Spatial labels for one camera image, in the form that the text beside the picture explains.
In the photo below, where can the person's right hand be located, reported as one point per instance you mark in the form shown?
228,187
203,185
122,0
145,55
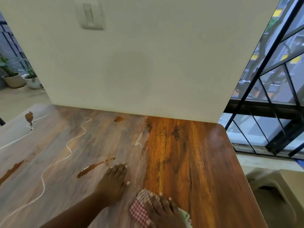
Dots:
164,213

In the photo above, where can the person's left hand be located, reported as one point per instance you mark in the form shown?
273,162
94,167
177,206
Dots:
111,185

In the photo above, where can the red checked cleaning cloth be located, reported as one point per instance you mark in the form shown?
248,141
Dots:
137,211

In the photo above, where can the person's left forearm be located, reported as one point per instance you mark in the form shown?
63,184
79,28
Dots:
76,216

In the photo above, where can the wooden table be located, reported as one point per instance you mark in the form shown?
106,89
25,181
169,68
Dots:
190,163

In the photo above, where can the beige plastic stool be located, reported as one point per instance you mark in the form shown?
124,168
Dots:
289,187

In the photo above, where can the plant in white pot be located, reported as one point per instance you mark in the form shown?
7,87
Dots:
33,83

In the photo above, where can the plant in beige pot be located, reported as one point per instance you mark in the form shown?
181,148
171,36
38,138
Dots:
14,80

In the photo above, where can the black window grille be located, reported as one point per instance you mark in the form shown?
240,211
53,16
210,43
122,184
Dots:
266,108

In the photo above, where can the white wall switch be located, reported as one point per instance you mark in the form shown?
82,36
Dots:
89,15

